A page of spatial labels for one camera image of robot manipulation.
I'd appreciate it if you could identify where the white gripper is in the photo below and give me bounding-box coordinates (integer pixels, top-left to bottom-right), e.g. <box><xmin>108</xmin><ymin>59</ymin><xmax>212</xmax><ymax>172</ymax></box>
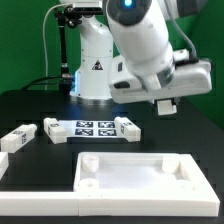
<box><xmin>109</xmin><ymin>49</ymin><xmax>212</xmax><ymax>104</ymax></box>

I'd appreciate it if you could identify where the white desk top tray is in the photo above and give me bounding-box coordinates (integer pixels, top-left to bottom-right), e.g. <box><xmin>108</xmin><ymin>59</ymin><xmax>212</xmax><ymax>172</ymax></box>
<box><xmin>72</xmin><ymin>151</ymin><xmax>214</xmax><ymax>201</ymax></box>

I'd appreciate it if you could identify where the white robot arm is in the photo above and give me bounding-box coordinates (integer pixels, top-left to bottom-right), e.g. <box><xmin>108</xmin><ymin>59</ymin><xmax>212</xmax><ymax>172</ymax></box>
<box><xmin>59</xmin><ymin>0</ymin><xmax>212</xmax><ymax>103</ymax></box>

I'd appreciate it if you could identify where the white L-shaped fence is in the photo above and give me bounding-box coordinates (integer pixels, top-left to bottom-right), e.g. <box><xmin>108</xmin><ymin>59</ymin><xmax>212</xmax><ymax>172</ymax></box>
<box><xmin>0</xmin><ymin>153</ymin><xmax>221</xmax><ymax>218</ymax></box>

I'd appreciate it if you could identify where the fiducial marker sheet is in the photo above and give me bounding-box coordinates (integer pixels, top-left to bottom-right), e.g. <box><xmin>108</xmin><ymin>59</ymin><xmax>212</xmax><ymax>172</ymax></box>
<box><xmin>59</xmin><ymin>120</ymin><xmax>117</xmax><ymax>138</ymax></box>

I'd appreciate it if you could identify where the camera on stand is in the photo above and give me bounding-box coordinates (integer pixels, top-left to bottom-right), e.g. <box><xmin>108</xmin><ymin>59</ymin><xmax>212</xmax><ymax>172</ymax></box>
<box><xmin>66</xmin><ymin>0</ymin><xmax>103</xmax><ymax>15</ymax></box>

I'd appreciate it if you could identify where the black camera stand pole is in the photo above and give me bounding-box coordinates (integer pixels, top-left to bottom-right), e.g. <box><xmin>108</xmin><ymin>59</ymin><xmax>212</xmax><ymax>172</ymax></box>
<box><xmin>54</xmin><ymin>8</ymin><xmax>81</xmax><ymax>95</ymax></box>

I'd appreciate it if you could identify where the black cable on table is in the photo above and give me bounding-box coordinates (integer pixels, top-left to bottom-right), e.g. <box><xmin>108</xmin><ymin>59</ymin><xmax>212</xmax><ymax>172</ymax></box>
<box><xmin>20</xmin><ymin>75</ymin><xmax>74</xmax><ymax>92</ymax></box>

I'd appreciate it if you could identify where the white cable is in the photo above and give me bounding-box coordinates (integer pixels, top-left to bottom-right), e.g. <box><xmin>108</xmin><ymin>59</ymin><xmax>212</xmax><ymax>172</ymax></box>
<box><xmin>41</xmin><ymin>3</ymin><xmax>73</xmax><ymax>83</ymax></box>

